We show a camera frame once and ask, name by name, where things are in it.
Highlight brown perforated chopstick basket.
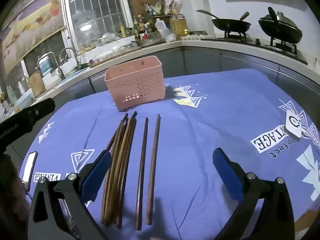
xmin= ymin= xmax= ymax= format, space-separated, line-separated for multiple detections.
xmin=104 ymin=56 xmax=166 ymax=111

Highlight black gas stove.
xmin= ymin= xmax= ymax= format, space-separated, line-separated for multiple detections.
xmin=201 ymin=31 xmax=308 ymax=65

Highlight brown single chopstick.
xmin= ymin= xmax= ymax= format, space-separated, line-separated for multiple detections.
xmin=145 ymin=114 xmax=161 ymax=225

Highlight row of condiment bottles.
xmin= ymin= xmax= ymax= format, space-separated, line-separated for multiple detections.
xmin=119 ymin=15 xmax=153 ymax=40

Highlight bundle of wooden chopsticks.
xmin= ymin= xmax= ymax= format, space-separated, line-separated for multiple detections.
xmin=101 ymin=111 xmax=138 ymax=229

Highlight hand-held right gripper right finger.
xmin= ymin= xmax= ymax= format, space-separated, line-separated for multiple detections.
xmin=212 ymin=148 xmax=296 ymax=240

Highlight steel mixing bowl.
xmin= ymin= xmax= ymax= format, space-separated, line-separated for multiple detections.
xmin=137 ymin=39 xmax=163 ymax=47

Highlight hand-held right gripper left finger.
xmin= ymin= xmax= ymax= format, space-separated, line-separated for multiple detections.
xmin=27 ymin=149 xmax=112 ymax=240

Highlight curved steel faucet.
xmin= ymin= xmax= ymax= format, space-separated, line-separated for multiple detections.
xmin=59 ymin=47 xmax=82 ymax=68

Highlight black wok with lid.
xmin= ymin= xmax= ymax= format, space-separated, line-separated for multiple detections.
xmin=258 ymin=7 xmax=303 ymax=43

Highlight white egg tray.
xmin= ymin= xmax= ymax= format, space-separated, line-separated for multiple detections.
xmin=180 ymin=32 xmax=208 ymax=40

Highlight black smartphone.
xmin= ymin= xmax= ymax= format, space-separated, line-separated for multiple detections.
xmin=22 ymin=151 xmax=38 ymax=189

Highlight large cooking oil bottle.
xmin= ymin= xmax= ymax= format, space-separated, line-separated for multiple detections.
xmin=170 ymin=15 xmax=190 ymax=37

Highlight blue printed tablecloth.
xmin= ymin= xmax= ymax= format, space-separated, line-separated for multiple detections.
xmin=19 ymin=69 xmax=320 ymax=240

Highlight white water purifier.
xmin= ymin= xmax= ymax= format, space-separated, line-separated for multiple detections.
xmin=39 ymin=56 xmax=54 ymax=77

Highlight fruit print wall poster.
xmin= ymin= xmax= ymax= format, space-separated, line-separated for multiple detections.
xmin=0 ymin=0 xmax=67 ymax=75

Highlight white tag device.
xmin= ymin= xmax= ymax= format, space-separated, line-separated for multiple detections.
xmin=285 ymin=110 xmax=304 ymax=140

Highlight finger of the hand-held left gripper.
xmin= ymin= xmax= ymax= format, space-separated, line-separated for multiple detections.
xmin=21 ymin=98 xmax=56 ymax=130

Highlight barred kitchen window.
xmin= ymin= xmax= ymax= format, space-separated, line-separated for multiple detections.
xmin=61 ymin=0 xmax=130 ymax=53

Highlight pile of snack bags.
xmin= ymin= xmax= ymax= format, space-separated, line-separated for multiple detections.
xmin=142 ymin=0 xmax=183 ymax=18

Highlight small wooden cutting board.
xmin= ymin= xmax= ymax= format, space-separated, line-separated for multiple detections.
xmin=28 ymin=70 xmax=46 ymax=98

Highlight dark single chopstick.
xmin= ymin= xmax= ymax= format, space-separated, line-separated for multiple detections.
xmin=135 ymin=117 xmax=149 ymax=231

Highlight black open wok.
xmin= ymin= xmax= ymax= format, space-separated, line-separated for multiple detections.
xmin=196 ymin=9 xmax=252 ymax=33

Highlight white plastic jug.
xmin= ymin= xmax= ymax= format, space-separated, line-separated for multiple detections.
xmin=154 ymin=18 xmax=170 ymax=40

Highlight tall square steel faucet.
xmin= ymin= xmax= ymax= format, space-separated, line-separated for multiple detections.
xmin=37 ymin=52 xmax=65 ymax=80

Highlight person's left forearm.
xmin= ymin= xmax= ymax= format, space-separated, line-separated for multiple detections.
xmin=0 ymin=155 xmax=30 ymax=230

